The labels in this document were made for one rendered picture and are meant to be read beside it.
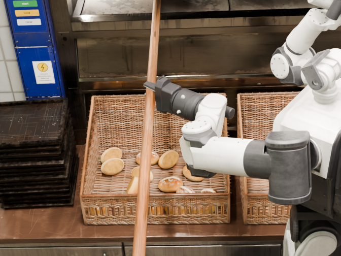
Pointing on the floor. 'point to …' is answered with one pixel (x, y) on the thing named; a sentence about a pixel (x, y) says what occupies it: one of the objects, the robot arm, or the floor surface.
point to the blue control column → (29, 52)
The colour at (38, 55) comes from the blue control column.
